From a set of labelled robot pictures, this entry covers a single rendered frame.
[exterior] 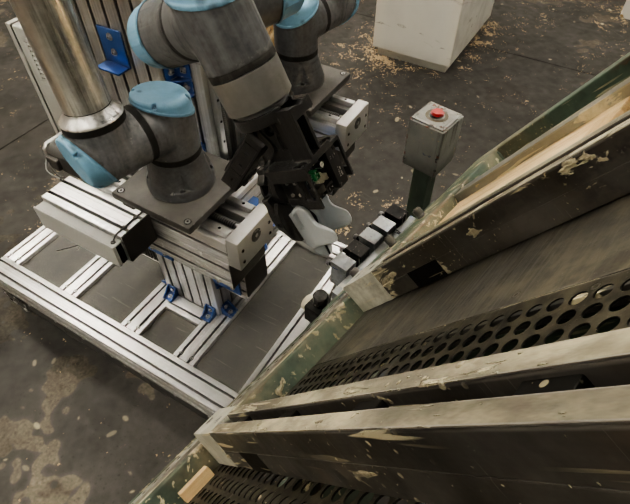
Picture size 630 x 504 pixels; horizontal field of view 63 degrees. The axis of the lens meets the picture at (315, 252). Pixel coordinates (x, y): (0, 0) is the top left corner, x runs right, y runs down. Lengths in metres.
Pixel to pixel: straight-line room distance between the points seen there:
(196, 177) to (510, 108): 2.63
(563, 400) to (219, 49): 0.42
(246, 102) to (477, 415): 0.37
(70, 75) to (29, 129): 2.57
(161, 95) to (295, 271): 1.16
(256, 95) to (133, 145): 0.53
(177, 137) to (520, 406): 0.91
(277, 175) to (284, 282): 1.48
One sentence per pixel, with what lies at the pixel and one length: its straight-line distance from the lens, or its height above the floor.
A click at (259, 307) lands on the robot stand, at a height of 0.21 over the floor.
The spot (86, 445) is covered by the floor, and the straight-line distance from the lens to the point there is 2.10.
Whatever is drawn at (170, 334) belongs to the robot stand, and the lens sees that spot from 1.96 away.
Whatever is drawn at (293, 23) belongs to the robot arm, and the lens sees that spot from 1.39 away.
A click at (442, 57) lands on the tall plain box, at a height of 0.11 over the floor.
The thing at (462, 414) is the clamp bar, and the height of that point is 1.55.
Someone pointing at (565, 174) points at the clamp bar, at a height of 1.41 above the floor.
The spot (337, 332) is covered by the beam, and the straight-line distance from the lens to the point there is 1.10.
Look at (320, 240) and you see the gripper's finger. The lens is 0.63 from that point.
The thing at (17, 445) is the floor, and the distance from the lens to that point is 2.20.
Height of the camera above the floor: 1.82
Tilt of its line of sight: 49 degrees down
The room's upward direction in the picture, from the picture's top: straight up
